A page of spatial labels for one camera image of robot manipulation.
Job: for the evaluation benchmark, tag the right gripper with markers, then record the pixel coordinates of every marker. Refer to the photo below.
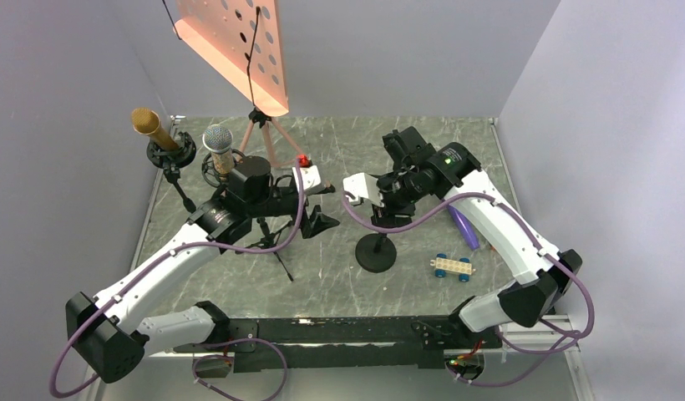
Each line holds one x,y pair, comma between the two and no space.
390,210

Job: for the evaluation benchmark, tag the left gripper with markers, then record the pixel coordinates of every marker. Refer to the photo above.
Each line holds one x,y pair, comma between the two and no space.
317,222

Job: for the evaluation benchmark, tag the black round-base stand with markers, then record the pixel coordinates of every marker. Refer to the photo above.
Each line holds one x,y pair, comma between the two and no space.
407,147
375,252

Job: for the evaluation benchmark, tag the purple microphone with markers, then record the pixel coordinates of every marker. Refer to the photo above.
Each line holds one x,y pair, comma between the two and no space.
465,228

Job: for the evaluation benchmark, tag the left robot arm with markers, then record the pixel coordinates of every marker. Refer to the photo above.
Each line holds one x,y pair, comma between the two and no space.
113,330

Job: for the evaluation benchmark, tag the black tripod mic stand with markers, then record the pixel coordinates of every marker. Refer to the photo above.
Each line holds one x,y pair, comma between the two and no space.
265,238

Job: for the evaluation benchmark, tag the silver mesh glitter microphone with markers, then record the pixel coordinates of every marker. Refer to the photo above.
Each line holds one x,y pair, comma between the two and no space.
218,141

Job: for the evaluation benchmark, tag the pink music stand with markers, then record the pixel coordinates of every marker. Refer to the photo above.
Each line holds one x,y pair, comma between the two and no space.
241,40

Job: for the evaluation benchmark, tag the gold microphone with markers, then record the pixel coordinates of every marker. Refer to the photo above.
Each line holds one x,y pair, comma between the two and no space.
146,122

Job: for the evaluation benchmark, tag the toy brick car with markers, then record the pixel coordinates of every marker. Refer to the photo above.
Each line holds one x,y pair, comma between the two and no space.
444,267

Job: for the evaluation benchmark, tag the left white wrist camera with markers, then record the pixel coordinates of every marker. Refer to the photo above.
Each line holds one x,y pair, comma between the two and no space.
306,174

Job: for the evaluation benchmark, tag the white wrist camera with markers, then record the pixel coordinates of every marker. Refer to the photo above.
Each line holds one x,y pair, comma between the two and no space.
306,174
362,187

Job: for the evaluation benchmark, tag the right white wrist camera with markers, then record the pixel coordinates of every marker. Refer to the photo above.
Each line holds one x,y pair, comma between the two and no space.
362,187

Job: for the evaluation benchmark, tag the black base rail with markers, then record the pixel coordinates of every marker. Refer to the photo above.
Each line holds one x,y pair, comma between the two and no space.
342,342

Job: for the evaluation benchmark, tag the black shock-mount stand left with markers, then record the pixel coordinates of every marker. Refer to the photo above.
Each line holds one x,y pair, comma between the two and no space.
171,156

